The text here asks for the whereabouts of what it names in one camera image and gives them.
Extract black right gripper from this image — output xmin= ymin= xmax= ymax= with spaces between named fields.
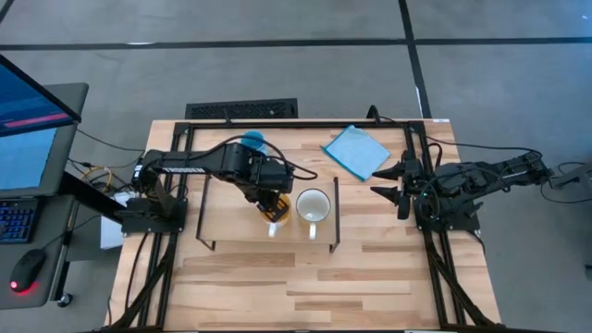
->
xmin=369 ymin=149 xmax=438 ymax=221

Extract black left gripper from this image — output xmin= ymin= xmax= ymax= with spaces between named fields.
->
xmin=240 ymin=156 xmax=296 ymax=223

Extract orange mug white handle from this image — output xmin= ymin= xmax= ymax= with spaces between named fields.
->
xmin=258 ymin=192 xmax=293 ymax=240

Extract cream mug brown rim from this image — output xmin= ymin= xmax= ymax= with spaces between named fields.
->
xmin=295 ymin=188 xmax=333 ymax=241

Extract blue mug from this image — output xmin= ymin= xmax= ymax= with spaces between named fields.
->
xmin=240 ymin=130 xmax=270 ymax=156

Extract wooden shelf black legs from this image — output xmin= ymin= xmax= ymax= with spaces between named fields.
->
xmin=193 ymin=175 xmax=340 ymax=254

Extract light blue cloth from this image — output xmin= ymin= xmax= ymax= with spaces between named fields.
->
xmin=321 ymin=124 xmax=392 ymax=182

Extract black floor vent grille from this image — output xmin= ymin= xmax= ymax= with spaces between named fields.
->
xmin=185 ymin=97 xmax=299 ymax=120

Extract white box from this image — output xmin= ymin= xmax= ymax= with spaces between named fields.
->
xmin=100 ymin=191 xmax=135 ymax=250

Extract grey keyboard tray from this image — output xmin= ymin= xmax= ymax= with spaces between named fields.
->
xmin=0 ymin=193 xmax=78 ymax=309

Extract black computer mouse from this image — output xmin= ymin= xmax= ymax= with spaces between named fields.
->
xmin=8 ymin=248 xmax=47 ymax=295

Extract blue desk mat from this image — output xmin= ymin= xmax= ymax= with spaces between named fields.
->
xmin=0 ymin=128 xmax=57 ymax=191

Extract backlit black keyboard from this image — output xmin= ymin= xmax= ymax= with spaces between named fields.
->
xmin=0 ymin=198 xmax=39 ymax=245

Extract computer monitor blue screen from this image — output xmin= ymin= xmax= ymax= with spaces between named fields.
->
xmin=0 ymin=54 xmax=82 ymax=139

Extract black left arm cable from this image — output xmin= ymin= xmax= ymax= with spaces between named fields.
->
xmin=184 ymin=134 xmax=319 ymax=181

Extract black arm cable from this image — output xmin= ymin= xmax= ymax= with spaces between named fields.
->
xmin=423 ymin=135 xmax=543 ymax=167
xmin=184 ymin=134 xmax=319 ymax=181

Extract black aluminium table frame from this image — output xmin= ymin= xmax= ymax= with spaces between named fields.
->
xmin=108 ymin=118 xmax=499 ymax=332

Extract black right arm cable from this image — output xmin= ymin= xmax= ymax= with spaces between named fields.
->
xmin=423 ymin=135 xmax=543 ymax=167

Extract yellow coiled cable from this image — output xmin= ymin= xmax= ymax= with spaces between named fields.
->
xmin=80 ymin=165 xmax=115 ymax=193

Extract thin black floor cable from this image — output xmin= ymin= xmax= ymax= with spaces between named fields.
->
xmin=76 ymin=128 xmax=147 ymax=154

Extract black power brick with cable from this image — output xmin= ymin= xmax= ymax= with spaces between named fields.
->
xmin=538 ymin=160 xmax=592 ymax=207

